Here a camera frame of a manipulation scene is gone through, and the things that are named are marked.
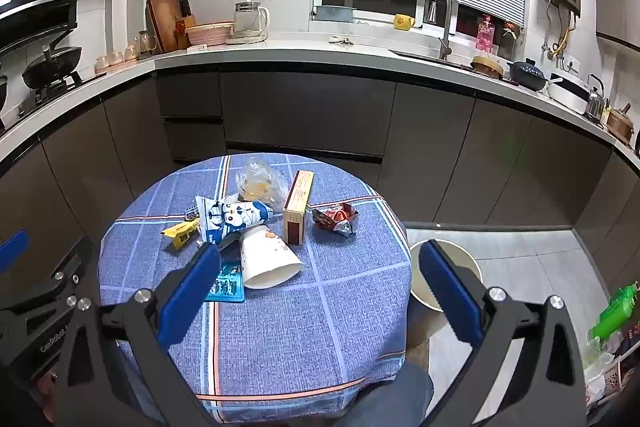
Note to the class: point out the glass jar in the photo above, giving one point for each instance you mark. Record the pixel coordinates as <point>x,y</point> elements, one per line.
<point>147,44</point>

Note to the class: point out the blue basin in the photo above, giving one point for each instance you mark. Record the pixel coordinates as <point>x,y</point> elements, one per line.
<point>334,13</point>

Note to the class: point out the small pink cup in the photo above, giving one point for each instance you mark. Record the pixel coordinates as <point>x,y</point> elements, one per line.
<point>101,63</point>
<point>116,57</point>
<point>131,53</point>

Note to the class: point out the gas stove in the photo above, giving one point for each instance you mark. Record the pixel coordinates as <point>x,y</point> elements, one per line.
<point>55,91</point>

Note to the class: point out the person's leg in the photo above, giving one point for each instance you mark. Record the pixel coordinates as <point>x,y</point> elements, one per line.
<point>395,399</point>

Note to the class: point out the white paper cup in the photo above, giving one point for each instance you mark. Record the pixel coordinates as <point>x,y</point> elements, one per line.
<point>267,259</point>

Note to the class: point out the wooden cutting board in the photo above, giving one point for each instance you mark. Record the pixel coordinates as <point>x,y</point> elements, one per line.
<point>162,19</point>

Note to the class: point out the white pan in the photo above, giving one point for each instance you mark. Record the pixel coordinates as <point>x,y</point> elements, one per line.
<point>569,96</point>

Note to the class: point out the wooden steamer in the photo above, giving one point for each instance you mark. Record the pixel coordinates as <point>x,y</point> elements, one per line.
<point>486,67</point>

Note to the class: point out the kitchen sink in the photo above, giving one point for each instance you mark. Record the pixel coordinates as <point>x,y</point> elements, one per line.
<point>430,57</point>

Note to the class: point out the pink basket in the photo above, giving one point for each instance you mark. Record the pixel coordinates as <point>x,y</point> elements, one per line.
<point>210,34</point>

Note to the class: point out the green plastic bottle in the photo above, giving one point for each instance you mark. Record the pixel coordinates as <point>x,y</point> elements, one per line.
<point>615,312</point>

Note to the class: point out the knife block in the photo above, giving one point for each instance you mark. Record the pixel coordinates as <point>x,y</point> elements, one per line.
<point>184,19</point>

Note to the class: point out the teal printed packet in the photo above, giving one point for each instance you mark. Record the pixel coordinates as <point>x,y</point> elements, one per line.
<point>231,284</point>

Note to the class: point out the dark kitchen base cabinets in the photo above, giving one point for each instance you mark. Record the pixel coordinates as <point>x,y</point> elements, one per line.
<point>310,112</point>

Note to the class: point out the brown cardboard box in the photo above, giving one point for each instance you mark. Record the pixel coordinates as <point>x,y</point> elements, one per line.
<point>297,212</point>

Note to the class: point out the black range hood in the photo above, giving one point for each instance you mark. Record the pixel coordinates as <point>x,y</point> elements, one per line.
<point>35,7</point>

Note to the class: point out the steel kettle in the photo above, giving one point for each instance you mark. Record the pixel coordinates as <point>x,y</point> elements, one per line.
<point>595,103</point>

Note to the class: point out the jar with cloth lid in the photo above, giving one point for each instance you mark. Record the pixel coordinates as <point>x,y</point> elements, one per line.
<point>512,43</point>

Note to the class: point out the blue white cartoon packet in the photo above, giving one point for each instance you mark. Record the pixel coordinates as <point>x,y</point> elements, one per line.
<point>232,214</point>

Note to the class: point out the dark blue pot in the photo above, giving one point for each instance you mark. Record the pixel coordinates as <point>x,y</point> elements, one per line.
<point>527,76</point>

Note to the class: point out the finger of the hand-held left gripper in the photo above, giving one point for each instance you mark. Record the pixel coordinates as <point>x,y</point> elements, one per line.
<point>12,249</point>
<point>50,284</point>

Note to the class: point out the black wok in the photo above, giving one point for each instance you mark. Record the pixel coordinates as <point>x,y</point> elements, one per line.
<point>52,66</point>

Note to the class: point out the white plastic shopping bag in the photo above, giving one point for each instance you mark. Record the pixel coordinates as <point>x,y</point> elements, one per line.
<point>597,369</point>

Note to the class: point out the clear plastic bag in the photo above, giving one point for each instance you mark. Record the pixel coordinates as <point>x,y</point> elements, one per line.
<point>260,184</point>

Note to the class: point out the beige waste bin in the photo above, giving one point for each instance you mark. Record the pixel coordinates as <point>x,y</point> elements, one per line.
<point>425,292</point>

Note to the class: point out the red snack wrapper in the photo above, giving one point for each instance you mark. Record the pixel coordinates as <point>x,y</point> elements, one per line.
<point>335,218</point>

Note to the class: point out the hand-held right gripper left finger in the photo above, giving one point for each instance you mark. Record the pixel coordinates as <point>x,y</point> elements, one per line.
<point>187,292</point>

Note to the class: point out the glass electric kettle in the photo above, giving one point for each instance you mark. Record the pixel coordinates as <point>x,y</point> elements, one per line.
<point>246,21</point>

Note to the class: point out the yellow wrapper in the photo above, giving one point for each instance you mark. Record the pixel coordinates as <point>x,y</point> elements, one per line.
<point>181,234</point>

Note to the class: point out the blue plaid tablecloth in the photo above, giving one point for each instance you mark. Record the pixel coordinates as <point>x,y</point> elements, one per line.
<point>310,332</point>

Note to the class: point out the yellow mug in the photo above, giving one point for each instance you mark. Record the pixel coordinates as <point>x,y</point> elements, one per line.
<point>402,22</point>

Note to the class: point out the steel kitchen faucet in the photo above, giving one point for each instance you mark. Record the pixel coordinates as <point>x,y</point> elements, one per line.
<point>444,32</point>

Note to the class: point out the small cloth on counter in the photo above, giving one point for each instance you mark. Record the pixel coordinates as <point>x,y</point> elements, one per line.
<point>340,40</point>

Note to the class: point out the pink bottle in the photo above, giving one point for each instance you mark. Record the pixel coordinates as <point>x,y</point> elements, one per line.
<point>485,34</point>

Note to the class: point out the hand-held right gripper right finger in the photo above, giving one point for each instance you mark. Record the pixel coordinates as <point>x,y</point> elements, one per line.
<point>447,292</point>

